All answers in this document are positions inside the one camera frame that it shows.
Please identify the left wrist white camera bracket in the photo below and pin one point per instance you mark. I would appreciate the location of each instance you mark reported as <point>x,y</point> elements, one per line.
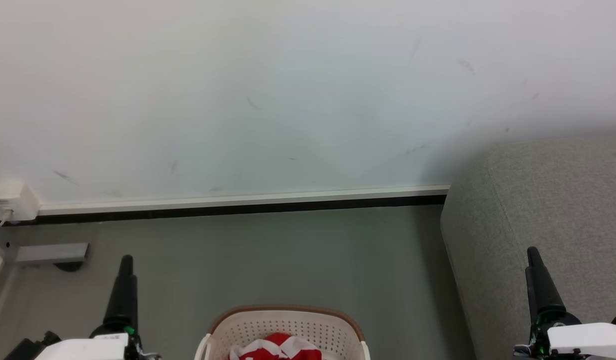
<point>82,350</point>

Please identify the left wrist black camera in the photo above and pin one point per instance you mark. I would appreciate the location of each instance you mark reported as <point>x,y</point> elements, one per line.
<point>30,347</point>

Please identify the grey metal floor bracket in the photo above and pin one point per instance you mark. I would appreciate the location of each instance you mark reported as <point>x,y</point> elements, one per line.
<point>50,253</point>

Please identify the red white-striped sports garment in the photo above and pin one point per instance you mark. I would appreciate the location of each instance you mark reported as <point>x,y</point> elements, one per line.
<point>280,347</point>

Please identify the white wall socket box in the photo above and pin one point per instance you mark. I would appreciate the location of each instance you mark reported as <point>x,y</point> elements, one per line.
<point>10,200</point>

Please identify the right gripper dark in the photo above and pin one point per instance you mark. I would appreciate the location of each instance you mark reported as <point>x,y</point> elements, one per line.
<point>544,320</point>

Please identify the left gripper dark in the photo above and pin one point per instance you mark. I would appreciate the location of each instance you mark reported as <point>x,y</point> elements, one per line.
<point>113,330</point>

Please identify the grey fabric sofa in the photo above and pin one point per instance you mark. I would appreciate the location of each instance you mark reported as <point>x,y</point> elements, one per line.
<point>548,235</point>

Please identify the white perforated laundry basket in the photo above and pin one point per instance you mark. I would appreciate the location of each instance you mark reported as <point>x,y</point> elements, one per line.
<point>287,327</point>

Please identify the white and black baseboard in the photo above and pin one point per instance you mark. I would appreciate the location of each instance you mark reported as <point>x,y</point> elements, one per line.
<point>237,204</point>

